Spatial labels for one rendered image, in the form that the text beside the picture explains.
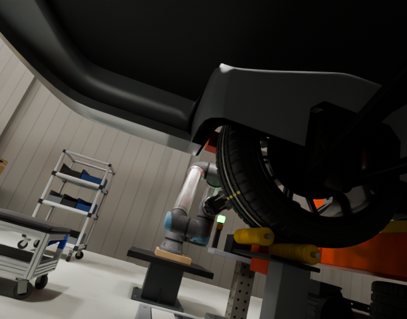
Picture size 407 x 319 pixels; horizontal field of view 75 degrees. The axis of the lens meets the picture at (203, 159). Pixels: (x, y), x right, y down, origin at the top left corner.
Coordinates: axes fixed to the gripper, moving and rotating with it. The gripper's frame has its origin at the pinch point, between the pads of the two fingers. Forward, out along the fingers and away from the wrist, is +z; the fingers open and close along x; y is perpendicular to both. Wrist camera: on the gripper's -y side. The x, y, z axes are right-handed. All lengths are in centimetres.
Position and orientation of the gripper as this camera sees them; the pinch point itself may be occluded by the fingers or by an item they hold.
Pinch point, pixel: (231, 197)
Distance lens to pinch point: 105.0
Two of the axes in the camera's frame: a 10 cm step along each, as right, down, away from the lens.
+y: -8.5, 4.2, -3.1
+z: 2.1, -2.7, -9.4
